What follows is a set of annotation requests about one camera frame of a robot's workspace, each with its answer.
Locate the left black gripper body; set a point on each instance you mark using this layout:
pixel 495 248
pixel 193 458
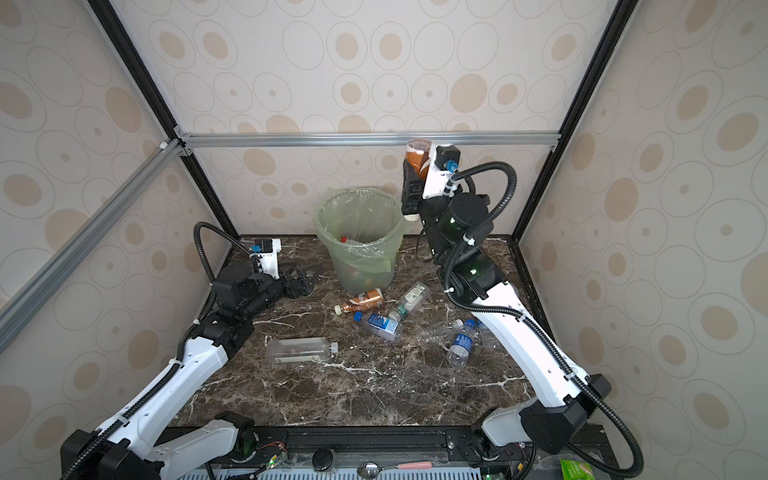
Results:
pixel 269 291

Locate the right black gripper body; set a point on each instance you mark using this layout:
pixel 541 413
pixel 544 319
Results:
pixel 433 216

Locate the brown tea bottle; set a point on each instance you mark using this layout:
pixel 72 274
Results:
pixel 418 155
pixel 362 302

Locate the clear square bottle white cap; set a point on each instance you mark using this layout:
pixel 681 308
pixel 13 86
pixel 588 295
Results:
pixel 301 350

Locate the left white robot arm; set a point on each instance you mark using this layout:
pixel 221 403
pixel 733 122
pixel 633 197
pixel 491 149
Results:
pixel 120 448

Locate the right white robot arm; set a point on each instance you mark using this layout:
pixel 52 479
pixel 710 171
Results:
pixel 560 406

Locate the grey mesh waste bin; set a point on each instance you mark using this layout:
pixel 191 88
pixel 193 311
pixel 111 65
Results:
pixel 360 246

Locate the green plastic bin liner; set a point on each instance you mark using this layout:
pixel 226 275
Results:
pixel 360 234

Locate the clear bottle green cap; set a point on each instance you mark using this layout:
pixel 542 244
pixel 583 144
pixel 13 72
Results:
pixel 410 301

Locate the blue label bottle centre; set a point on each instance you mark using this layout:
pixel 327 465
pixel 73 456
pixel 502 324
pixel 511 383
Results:
pixel 381 326

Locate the crushed clear bottle blue cap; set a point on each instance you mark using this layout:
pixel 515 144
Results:
pixel 440 332

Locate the clear bottle blue cap right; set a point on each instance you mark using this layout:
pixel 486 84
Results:
pixel 461 347

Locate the black round knob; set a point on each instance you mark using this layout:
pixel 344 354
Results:
pixel 323 460

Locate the left slanted aluminium bar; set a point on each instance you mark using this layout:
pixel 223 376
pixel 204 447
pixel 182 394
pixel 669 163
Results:
pixel 22 308

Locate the green packet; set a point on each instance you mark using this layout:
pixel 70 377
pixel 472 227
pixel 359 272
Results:
pixel 576 470

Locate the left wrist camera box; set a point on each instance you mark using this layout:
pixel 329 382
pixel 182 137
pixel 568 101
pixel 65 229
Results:
pixel 264 255

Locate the horizontal aluminium frame bar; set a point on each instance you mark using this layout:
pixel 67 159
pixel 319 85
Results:
pixel 371 139

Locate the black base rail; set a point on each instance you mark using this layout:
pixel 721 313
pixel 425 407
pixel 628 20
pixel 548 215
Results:
pixel 455 451

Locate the metal spoon pink handle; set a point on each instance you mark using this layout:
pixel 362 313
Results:
pixel 371 470

